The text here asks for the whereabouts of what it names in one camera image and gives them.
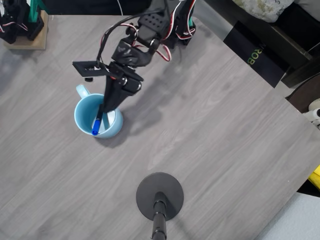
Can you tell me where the blue capped black marker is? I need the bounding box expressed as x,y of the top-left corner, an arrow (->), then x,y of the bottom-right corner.
91,103 -> 106,137

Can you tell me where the light blue ceramic mug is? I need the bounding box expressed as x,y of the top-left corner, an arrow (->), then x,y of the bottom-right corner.
73,84 -> 124,140

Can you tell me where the wooden base board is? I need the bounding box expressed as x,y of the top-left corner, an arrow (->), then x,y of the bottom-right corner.
2,9 -> 49,51

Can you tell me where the black box with green letters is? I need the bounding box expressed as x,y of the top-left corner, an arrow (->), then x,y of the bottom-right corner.
222,20 -> 292,89

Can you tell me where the patterned white pillow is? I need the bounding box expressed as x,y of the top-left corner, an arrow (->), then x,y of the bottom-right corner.
232,0 -> 296,23

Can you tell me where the dark brown round furniture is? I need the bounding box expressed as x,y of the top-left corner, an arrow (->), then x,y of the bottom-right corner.
286,73 -> 320,114

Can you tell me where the white plastic object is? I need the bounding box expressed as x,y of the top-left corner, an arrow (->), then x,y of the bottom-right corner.
303,98 -> 320,130

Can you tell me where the yellow object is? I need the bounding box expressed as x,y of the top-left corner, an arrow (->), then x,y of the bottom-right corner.
307,165 -> 320,190

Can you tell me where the pale grey fabric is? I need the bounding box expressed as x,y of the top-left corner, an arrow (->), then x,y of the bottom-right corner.
254,191 -> 320,240

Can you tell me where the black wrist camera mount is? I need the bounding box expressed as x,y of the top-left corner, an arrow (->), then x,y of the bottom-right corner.
72,59 -> 111,83

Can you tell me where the black camera cable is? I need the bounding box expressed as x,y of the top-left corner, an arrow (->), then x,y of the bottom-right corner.
95,0 -> 169,66

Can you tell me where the black round camera stand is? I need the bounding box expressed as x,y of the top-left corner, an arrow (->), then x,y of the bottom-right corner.
135,172 -> 185,240

